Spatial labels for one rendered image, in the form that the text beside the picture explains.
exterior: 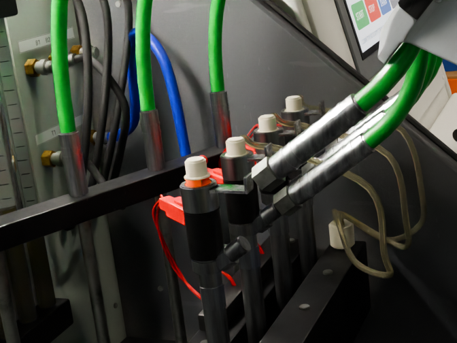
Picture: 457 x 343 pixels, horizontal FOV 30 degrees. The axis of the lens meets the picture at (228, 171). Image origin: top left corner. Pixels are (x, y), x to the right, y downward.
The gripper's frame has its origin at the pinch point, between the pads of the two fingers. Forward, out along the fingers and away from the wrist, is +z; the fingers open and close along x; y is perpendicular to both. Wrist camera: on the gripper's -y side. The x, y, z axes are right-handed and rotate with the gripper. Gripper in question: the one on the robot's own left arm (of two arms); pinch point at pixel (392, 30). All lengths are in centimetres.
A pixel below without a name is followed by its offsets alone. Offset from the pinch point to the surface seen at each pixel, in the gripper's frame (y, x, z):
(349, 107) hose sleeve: 1.0, -3.0, 4.8
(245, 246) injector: 1.5, -6.4, 18.0
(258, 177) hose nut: -0.8, -5.5, 12.7
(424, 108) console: 7, 67, 47
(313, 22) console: -9.9, 32.2, 24.3
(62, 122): -18.2, -1.1, 27.0
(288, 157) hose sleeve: -0.1, -4.6, 10.2
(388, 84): 2.1, -1.9, 2.1
